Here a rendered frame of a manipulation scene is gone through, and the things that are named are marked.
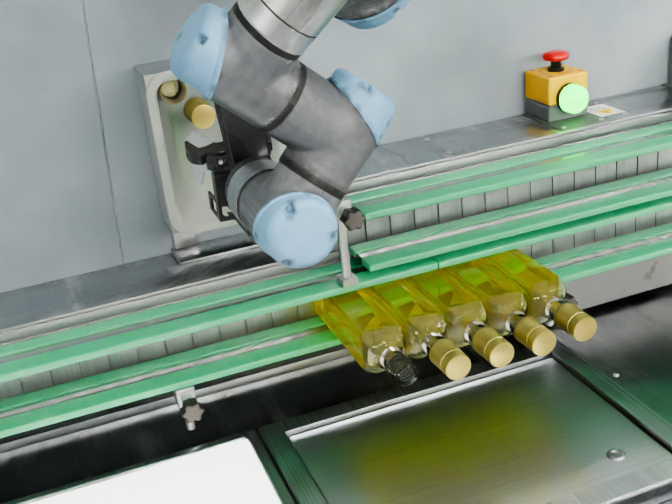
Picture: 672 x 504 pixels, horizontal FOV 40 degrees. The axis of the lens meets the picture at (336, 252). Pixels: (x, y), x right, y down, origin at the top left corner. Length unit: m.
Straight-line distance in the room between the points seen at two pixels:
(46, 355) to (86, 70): 0.38
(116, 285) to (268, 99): 0.52
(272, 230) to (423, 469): 0.42
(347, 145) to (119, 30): 0.49
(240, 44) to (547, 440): 0.64
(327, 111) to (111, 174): 0.52
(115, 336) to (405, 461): 0.39
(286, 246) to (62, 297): 0.49
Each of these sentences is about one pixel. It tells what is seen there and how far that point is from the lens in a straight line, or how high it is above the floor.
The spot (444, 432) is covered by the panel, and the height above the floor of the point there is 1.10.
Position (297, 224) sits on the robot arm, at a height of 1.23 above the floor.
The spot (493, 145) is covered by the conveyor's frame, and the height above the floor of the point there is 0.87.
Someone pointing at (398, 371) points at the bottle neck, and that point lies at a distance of 1.11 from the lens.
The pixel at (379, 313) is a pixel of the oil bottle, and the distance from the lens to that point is 1.20.
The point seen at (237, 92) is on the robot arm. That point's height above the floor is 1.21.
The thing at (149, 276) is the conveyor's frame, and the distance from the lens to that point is 1.32.
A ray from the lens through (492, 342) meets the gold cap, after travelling 1.14.
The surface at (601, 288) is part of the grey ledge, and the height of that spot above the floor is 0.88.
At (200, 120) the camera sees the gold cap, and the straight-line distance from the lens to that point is 1.27.
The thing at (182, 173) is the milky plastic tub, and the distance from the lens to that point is 1.33.
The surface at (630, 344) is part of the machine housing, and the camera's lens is 1.50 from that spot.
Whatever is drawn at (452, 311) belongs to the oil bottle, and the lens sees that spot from 1.19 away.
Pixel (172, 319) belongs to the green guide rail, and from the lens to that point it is 1.23.
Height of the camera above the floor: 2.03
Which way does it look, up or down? 61 degrees down
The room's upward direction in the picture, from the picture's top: 134 degrees clockwise
